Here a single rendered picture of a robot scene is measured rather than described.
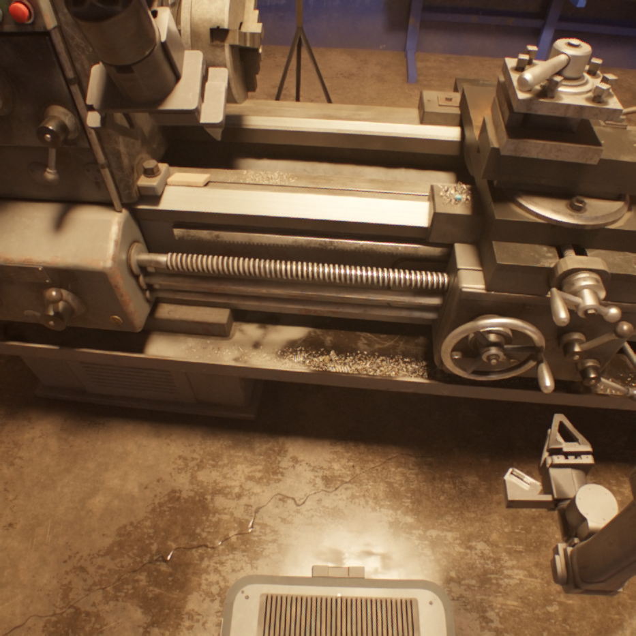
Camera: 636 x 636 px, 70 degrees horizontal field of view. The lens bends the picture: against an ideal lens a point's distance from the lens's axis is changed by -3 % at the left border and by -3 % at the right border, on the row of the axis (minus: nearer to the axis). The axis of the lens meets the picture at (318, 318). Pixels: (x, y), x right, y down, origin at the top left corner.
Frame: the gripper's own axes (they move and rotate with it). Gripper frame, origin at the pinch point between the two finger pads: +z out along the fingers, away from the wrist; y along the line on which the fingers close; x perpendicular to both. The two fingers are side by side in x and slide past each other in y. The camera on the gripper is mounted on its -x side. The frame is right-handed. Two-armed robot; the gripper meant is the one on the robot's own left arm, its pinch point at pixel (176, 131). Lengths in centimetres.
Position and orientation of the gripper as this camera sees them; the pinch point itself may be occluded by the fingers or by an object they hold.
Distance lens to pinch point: 59.3
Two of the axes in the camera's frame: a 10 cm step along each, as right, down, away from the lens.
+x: -0.3, 9.9, -1.7
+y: -10.0, -0.3, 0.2
